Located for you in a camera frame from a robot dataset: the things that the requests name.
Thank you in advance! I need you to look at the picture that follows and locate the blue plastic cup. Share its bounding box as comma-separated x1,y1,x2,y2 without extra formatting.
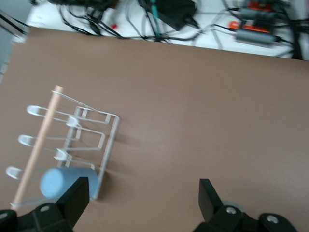
40,166,99,200

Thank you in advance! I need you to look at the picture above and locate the grey cylindrical device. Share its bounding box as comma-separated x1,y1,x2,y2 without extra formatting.
240,7,277,21
236,29,278,47

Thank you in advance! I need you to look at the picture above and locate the orange electronic device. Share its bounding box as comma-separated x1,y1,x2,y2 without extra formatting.
229,20,271,33

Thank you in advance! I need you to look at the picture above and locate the black cable tangle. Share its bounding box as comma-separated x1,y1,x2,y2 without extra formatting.
47,0,309,60

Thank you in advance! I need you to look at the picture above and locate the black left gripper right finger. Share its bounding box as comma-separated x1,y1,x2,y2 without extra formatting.
199,178,224,223

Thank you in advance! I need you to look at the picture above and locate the white wire rack, wooden rod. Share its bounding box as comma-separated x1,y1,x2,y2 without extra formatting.
6,85,121,210

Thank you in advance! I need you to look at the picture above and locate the black power adapter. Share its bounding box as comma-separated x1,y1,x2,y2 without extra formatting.
154,0,200,31

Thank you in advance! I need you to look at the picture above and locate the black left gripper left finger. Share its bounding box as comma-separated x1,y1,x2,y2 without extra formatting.
55,177,90,229

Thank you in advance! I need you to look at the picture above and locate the teal cable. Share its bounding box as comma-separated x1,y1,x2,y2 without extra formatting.
150,0,162,39

